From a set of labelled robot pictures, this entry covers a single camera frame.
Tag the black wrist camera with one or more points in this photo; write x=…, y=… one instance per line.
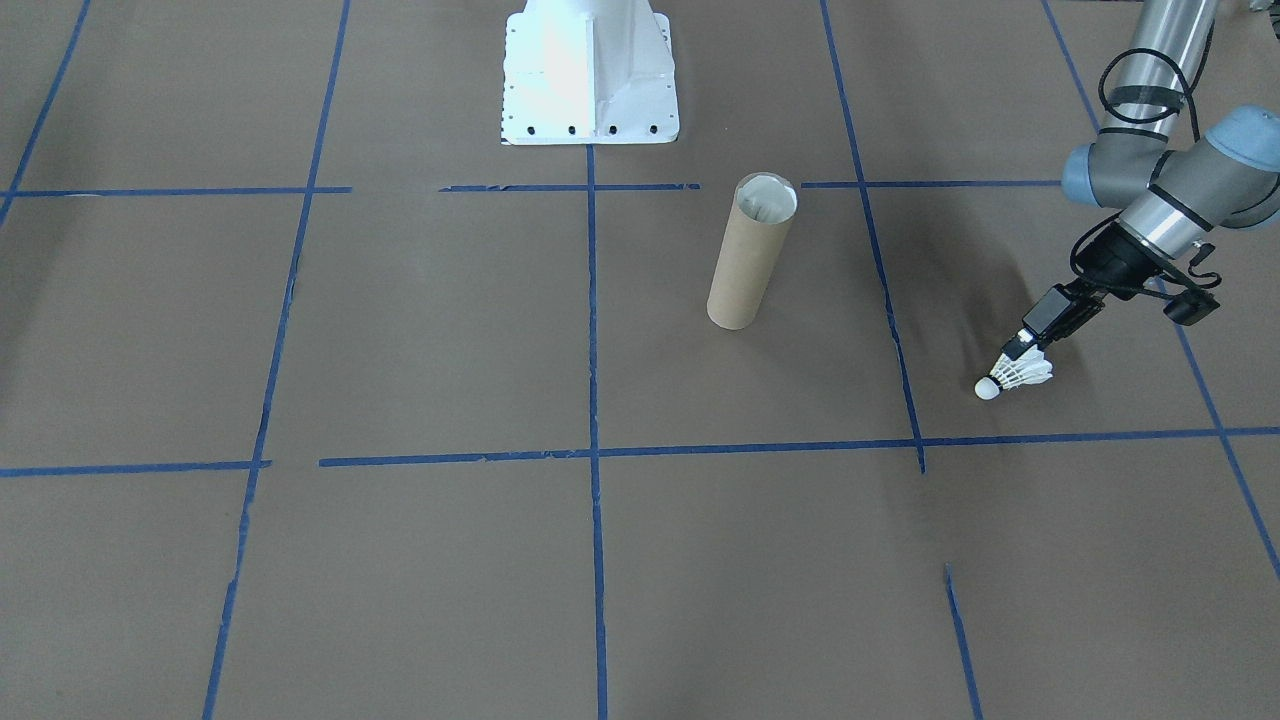
x=1192, y=303

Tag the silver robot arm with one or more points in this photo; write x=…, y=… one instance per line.
x=1195, y=170

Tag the white feather shuttlecock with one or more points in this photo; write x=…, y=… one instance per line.
x=1020, y=376

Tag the brown cardboard tube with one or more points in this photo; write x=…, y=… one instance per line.
x=748, y=260

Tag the white column stand with plate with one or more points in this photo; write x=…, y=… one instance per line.
x=590, y=80

